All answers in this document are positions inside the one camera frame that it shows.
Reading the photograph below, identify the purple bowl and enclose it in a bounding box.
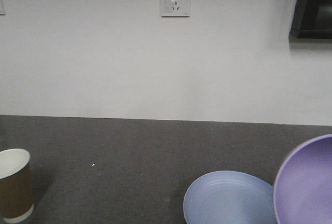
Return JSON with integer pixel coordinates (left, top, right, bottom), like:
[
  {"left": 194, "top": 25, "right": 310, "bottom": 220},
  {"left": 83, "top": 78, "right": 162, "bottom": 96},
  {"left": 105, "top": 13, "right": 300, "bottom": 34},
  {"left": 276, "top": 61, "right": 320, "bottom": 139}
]
[{"left": 273, "top": 134, "right": 331, "bottom": 223}]

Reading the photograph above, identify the brown paper cup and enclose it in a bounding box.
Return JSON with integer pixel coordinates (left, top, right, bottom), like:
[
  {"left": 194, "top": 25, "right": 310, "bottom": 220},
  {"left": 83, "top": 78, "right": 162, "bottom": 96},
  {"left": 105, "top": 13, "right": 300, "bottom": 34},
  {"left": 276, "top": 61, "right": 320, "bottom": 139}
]
[{"left": 1, "top": 148, "right": 34, "bottom": 223}]

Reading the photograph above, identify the light blue plate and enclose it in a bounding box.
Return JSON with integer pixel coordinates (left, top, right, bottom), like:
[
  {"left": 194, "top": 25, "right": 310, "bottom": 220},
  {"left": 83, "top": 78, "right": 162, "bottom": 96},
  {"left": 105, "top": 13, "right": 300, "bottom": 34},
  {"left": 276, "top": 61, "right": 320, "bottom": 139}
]
[{"left": 183, "top": 171, "right": 277, "bottom": 223}]

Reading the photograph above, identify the white wall socket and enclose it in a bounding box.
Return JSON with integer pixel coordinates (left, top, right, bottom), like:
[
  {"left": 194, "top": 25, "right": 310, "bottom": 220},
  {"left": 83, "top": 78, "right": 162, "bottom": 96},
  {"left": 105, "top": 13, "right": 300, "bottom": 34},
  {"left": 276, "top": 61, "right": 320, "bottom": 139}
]
[{"left": 160, "top": 0, "right": 191, "bottom": 18}]

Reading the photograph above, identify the black wall shelf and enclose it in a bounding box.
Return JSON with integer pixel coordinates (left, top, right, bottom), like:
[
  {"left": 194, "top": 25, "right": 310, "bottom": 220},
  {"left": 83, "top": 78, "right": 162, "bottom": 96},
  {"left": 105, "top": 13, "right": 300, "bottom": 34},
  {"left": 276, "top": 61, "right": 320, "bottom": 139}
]
[{"left": 289, "top": 0, "right": 331, "bottom": 39}]

